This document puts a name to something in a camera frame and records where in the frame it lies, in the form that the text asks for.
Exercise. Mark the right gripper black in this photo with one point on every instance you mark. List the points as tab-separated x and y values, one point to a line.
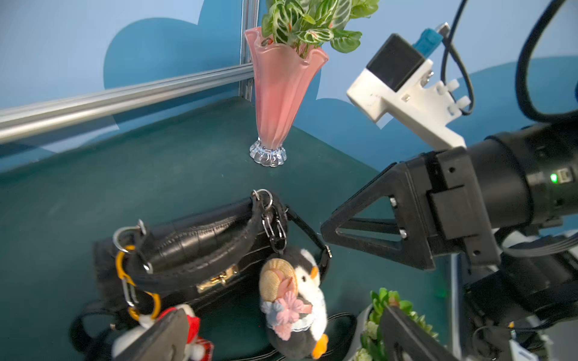
437	207

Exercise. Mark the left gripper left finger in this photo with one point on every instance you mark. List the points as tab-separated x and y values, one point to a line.
165	340

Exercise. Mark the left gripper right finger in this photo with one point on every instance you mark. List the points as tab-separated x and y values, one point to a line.
404	337

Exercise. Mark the white kitty plush charm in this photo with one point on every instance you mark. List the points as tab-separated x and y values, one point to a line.
197	348

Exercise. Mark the black leather handbag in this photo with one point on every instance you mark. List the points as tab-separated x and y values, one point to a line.
198	260

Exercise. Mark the penguin plush charm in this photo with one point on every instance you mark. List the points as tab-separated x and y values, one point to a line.
293	304

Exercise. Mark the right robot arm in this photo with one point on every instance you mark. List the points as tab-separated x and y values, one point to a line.
528	180

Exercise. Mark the succulent plants white tray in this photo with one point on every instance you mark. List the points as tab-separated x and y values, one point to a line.
367	343

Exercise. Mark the pink vase with plant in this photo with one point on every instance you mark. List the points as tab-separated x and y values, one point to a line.
286	52

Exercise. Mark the aluminium back rail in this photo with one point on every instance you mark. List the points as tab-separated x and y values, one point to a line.
38	118

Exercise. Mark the aluminium right post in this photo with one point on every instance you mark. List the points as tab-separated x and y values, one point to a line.
249	20

